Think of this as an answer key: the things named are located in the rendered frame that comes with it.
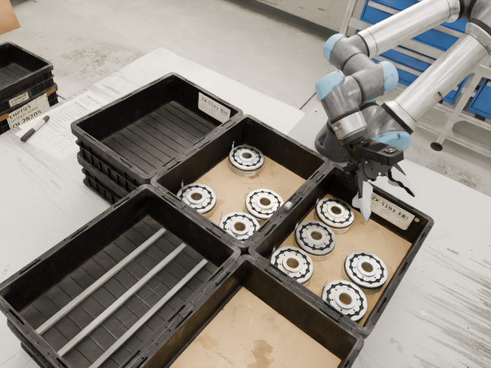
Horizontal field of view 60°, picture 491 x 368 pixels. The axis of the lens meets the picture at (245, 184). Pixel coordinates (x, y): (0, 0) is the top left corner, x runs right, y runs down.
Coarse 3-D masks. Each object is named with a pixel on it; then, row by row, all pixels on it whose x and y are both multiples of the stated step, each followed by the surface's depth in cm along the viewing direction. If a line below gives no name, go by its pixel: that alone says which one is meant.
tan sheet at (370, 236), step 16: (352, 208) 119; (352, 224) 115; (368, 224) 116; (288, 240) 108; (336, 240) 110; (352, 240) 111; (368, 240) 112; (384, 240) 112; (400, 240) 113; (336, 256) 107; (384, 256) 109; (400, 256) 109; (320, 272) 103; (336, 272) 103; (320, 288) 100; (384, 288) 102; (368, 304) 98
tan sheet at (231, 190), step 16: (224, 160) 126; (272, 160) 129; (208, 176) 121; (224, 176) 121; (240, 176) 122; (256, 176) 123; (272, 176) 124; (288, 176) 125; (224, 192) 117; (240, 192) 118; (288, 192) 120; (224, 208) 113; (240, 208) 114
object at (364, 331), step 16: (320, 176) 112; (304, 192) 107; (384, 192) 111; (272, 224) 98; (432, 224) 105; (256, 240) 95; (416, 240) 101; (256, 256) 92; (400, 272) 95; (304, 288) 88; (320, 304) 86; (384, 304) 87; (352, 320) 84
